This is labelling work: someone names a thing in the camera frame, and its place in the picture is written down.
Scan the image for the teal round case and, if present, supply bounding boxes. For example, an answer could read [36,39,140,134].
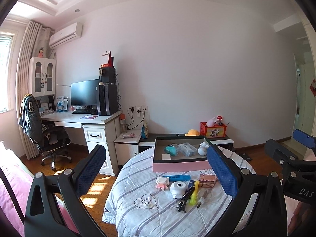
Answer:
[164,145,178,157]

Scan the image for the white round plug light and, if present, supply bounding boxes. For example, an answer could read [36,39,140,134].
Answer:
[169,181,190,201]

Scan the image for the black keyboard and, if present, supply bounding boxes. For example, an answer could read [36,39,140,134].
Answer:
[72,108,98,115]

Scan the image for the white desk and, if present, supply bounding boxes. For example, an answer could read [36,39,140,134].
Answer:
[40,111,122,176]

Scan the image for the pink white block toy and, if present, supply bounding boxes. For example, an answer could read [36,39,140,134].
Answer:
[155,177,171,191]

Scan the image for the black computer tower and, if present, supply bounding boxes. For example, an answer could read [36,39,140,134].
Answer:
[96,83,119,116]

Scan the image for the black computer monitor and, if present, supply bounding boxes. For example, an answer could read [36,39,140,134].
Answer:
[71,79,101,107]

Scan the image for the black low stand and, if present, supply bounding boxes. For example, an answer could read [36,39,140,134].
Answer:
[138,133,235,154]

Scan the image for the white door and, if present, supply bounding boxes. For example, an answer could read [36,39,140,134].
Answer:
[294,61,316,127]

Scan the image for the snack bag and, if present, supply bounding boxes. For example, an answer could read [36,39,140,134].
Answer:
[141,120,150,139]

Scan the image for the beige curtain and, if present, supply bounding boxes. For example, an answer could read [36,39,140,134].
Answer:
[16,20,54,160]

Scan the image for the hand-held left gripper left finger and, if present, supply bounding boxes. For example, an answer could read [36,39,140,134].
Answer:
[24,144,107,237]

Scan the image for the white hutch cabinet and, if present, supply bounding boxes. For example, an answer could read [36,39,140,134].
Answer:
[28,56,57,97]

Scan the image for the clear plastic box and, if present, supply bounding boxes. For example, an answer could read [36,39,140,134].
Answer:
[177,143,198,157]

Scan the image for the black office chair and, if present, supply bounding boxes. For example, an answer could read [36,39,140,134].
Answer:
[19,93,72,171]

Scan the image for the pink bed blanket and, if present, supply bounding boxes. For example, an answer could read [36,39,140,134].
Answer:
[0,163,82,237]

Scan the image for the row of desk books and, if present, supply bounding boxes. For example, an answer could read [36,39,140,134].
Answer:
[39,95,69,112]

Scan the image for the black speaker box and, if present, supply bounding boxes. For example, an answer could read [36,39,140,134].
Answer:
[99,66,116,85]

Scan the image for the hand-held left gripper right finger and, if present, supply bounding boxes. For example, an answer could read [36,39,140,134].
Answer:
[206,145,288,237]

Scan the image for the white air conditioner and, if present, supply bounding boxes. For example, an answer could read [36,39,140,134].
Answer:
[49,22,83,49]

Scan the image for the blue highlighter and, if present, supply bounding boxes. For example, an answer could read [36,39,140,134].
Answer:
[162,174,191,181]

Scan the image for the white bedside cabinet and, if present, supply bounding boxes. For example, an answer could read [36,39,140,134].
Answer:
[114,131,143,166]

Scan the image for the person's right hand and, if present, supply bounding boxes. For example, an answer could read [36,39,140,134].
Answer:
[288,201,316,237]

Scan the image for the yellow highlighter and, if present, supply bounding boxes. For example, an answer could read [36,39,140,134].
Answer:
[190,180,200,204]

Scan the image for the orange cap water bottle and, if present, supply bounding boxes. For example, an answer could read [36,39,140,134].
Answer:
[119,113,127,133]

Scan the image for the red printed box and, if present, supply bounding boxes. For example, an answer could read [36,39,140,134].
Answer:
[200,121,228,138]

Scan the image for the pink storage box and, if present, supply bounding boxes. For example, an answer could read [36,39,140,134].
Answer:
[152,136,213,173]

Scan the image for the wall outlets with plugs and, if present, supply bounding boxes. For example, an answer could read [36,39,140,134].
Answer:
[128,106,149,117]

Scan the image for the dark jacket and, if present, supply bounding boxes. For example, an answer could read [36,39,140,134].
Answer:
[19,93,44,142]

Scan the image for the red desk calendar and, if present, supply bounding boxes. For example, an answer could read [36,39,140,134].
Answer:
[102,51,115,68]

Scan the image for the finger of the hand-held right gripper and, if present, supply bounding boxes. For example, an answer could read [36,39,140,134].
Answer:
[265,139,300,172]
[292,129,316,151]

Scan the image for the rose gold jar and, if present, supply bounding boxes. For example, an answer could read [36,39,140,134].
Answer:
[199,174,218,188]

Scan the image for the white figurine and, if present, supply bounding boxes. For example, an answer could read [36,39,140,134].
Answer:
[198,141,210,156]

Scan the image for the window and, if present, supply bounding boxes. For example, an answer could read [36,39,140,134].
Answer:
[0,30,18,114]

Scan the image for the black hair clip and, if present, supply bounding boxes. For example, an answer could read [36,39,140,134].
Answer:
[176,187,196,213]

